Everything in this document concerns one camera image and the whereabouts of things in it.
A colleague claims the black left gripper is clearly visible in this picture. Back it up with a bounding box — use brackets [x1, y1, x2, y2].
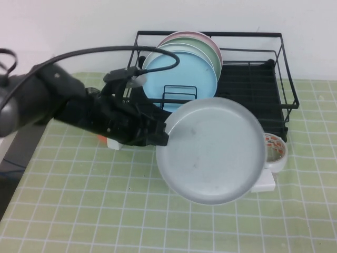
[84, 80, 174, 147]

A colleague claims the grey round plate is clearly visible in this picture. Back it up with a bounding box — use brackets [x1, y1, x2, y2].
[155, 98, 266, 206]

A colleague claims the light blue plate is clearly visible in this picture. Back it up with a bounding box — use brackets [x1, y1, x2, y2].
[142, 51, 219, 109]

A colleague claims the pale mint plate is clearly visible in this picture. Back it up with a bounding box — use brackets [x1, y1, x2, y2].
[144, 43, 215, 77]

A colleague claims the green plate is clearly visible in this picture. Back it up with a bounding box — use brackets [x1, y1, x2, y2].
[157, 36, 222, 80]

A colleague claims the pink plate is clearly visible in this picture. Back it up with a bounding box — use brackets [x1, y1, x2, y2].
[157, 31, 223, 64]

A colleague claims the white cube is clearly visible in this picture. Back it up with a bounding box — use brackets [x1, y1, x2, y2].
[106, 138, 126, 151]

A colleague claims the green checked tablecloth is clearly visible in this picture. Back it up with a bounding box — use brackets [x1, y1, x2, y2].
[0, 71, 337, 253]

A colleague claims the white charger block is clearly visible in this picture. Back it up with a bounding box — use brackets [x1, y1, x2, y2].
[250, 169, 276, 193]

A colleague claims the clear tape roll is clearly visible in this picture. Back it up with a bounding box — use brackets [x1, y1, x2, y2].
[262, 132, 288, 173]

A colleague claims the black camera cable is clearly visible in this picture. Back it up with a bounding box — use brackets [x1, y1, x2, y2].
[0, 45, 182, 114]

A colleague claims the black wire dish rack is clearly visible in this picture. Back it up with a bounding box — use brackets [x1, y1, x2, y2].
[117, 31, 299, 140]

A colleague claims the black looped cable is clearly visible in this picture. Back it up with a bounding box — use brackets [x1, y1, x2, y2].
[0, 48, 18, 80]

